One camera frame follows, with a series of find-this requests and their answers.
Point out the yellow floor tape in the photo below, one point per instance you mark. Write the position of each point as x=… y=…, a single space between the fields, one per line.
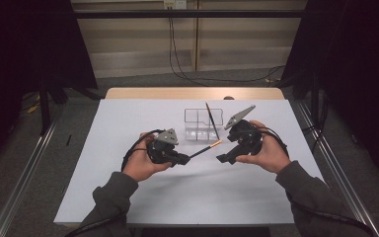
x=33 y=108

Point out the white table sheet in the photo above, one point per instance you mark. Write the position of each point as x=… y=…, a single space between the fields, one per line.
x=204 y=194

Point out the dark pencil with orange end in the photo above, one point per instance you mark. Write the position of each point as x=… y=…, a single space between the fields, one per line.
x=212 y=121
x=207 y=148

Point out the clear acrylic organizer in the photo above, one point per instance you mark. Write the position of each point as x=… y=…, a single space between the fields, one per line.
x=197 y=133

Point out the black stand post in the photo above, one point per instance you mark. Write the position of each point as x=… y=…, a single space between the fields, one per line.
x=315 y=98
x=44 y=108

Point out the small black floor stick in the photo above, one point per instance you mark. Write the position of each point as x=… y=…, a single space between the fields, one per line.
x=68 y=140

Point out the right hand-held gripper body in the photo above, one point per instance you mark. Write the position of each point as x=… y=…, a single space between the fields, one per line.
x=246 y=138

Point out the person's left hand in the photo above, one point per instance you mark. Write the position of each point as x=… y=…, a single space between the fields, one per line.
x=138 y=164

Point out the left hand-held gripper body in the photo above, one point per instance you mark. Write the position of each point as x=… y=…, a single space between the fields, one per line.
x=161 y=153

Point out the light wooden table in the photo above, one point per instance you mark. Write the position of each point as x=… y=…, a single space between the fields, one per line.
x=177 y=93

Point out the metal floor rail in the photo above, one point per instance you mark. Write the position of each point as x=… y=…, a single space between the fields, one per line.
x=26 y=174
x=342 y=177

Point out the black curtain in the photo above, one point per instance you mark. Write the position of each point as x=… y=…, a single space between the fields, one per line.
x=29 y=49
x=358 y=65

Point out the white wall socket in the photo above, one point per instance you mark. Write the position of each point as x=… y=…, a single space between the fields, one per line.
x=175 y=4

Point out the black horizontal frame bar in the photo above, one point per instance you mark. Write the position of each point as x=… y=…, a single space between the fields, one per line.
x=190 y=14

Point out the person's right hand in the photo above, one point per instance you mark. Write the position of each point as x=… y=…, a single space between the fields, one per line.
x=271 y=154

